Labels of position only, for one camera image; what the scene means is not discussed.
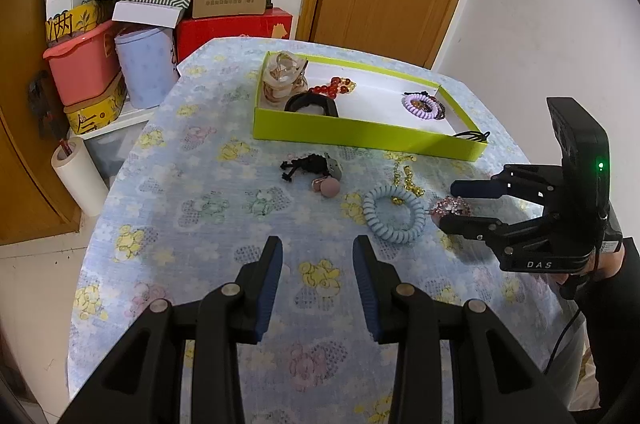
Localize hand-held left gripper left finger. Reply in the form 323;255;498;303
60;235;284;424

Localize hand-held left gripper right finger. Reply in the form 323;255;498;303
352;234;576;424

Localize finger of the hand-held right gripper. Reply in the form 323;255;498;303
438;213;542;243
449;164;564;205

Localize pink rhinestone brooch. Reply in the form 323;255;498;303
428;197;474;225

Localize dark bead bracelet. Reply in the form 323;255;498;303
414;96;446;121

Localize purple spiral hair tie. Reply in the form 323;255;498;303
402;92;442;121

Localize green cardboard box tray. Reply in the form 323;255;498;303
252;50;489;163

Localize black wristband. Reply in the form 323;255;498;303
283;92;340;119

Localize red bead bracelet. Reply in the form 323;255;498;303
308;76;357;97

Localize beige hair claw clip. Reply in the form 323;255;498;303
262;52;309;107

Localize person's right forearm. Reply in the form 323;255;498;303
555;236;640;411

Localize white paper roll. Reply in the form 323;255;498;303
50;138;110;217

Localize clear plastic storage bin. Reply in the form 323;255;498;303
82;106;159;185

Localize yellow printed box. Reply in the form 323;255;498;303
63;71;129;136
43;1;114;47

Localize lavender plastic bucket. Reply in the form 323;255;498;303
114;26;180;110

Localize large red box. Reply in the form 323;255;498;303
175;6;294;64

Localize wooden cabinet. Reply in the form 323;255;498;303
0;0;84;247

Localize dark red hanging ornament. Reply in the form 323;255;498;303
27;71;71;140

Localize pink plastic basket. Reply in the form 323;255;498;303
42;20;126;107

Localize white box lid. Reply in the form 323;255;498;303
112;1;185;29

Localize gold chain bracelet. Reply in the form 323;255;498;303
389;153;426;207

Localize blue spiral hair tie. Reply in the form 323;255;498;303
362;184;426;245

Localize black cable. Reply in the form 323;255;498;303
544;303;584;376

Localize black hair tie with pompom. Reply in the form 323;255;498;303
279;152;344;197

